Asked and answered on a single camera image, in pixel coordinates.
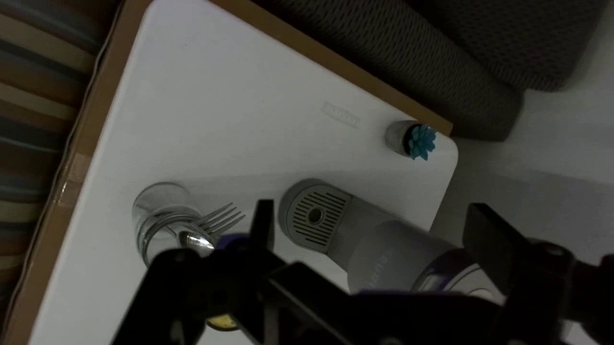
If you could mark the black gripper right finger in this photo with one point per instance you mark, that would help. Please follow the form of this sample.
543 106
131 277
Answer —
495 250

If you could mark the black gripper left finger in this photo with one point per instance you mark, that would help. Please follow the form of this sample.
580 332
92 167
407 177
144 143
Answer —
261 231

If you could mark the grey coffeemaker chamber lid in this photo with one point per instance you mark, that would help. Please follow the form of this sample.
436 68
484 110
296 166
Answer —
451 271

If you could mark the grey coffeemaker body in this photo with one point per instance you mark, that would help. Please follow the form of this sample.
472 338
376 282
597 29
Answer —
376 250

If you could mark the silver fork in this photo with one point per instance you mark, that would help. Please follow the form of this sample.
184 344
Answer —
223 219

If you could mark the dark glass yellow candle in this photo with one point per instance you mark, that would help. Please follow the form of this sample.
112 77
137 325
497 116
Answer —
221 323

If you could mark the clear glass jar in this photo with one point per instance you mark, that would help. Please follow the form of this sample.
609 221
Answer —
160 217

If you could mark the small potted blue succulent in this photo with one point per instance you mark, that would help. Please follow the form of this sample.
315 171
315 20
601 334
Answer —
419 143

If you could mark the white rectangular board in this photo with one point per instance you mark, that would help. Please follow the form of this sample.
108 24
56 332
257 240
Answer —
211 97

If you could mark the white table board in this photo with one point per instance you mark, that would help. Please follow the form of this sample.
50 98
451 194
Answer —
87 137

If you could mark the dark grey fabric seat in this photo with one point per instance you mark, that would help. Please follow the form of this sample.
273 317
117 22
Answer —
415 58

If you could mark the striped fabric sofa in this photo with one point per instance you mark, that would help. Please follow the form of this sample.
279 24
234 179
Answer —
31 97

